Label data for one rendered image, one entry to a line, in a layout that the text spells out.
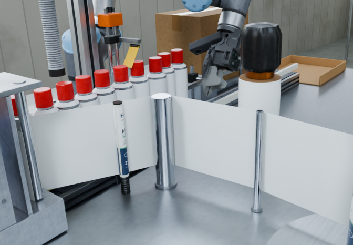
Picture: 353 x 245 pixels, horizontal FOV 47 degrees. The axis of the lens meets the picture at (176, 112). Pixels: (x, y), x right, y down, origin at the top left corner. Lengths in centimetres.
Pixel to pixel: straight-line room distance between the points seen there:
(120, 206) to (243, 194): 23
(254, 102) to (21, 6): 264
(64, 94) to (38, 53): 255
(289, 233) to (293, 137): 15
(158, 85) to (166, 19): 64
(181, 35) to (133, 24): 232
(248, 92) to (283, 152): 21
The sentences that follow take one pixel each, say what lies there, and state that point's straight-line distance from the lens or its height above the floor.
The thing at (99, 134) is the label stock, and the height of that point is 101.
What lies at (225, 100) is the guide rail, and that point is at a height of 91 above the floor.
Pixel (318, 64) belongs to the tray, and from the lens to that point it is 199.
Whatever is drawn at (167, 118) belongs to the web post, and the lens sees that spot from 76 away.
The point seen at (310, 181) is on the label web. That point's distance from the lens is 68.
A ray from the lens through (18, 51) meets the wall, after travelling 332.
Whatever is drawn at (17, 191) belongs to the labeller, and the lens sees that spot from 69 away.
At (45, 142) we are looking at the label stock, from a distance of 76.
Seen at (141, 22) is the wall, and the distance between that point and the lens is 392.
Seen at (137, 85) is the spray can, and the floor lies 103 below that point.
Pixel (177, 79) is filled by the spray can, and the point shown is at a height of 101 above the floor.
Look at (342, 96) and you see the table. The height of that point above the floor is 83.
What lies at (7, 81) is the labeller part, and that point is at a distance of 66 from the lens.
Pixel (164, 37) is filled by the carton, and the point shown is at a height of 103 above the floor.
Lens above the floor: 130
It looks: 20 degrees down
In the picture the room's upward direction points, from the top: 3 degrees counter-clockwise
